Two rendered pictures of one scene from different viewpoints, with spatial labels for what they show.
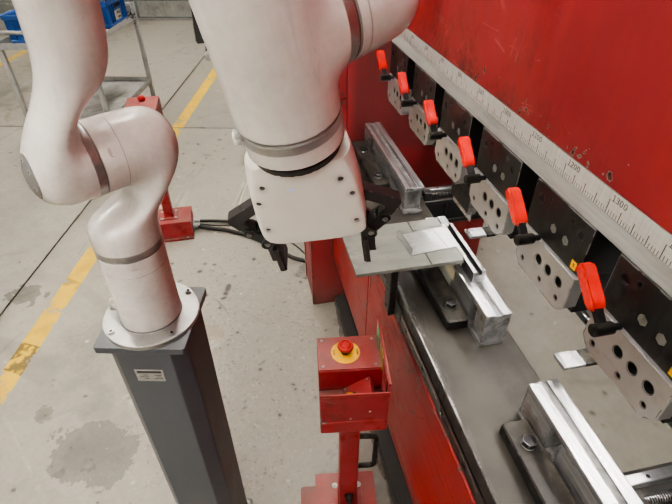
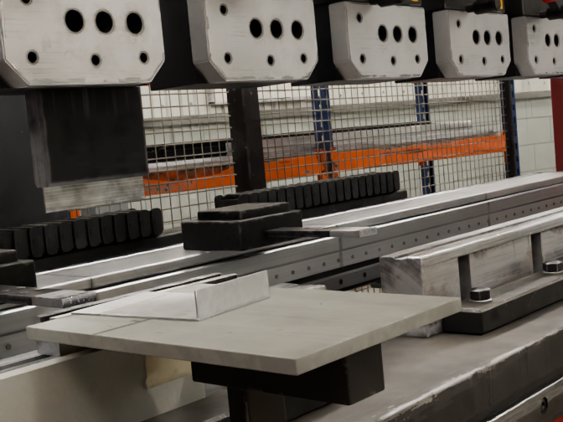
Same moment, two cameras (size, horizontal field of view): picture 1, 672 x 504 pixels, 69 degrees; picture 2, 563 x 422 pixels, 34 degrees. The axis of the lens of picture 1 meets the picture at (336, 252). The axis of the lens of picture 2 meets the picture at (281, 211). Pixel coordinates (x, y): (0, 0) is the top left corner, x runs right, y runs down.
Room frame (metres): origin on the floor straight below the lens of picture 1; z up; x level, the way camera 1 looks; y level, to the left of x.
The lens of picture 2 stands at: (1.32, 0.39, 1.12)
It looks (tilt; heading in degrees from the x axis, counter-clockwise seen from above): 5 degrees down; 233
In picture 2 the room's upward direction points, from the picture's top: 5 degrees counter-clockwise
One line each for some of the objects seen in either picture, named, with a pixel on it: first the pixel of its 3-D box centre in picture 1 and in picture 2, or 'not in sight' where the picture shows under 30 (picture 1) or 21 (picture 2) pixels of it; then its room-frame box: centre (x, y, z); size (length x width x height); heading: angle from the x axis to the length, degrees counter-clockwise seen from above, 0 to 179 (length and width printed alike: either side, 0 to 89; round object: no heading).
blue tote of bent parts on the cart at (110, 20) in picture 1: (85, 9); not in sight; (3.94, 1.86, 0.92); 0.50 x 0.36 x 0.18; 89
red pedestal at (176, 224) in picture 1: (158, 171); not in sight; (2.40, 0.99, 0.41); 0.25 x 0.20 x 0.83; 102
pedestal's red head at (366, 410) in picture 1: (350, 375); not in sight; (0.75, -0.04, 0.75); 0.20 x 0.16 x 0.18; 4
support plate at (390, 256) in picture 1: (399, 245); (237, 319); (0.96, -0.16, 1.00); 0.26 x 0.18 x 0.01; 102
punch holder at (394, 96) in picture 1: (410, 78); not in sight; (1.40, -0.21, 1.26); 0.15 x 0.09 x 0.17; 12
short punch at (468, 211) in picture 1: (464, 193); (90, 147); (0.99, -0.30, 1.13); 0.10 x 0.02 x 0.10; 12
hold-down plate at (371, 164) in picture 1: (370, 166); not in sight; (1.56, -0.12, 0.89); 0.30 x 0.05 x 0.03; 12
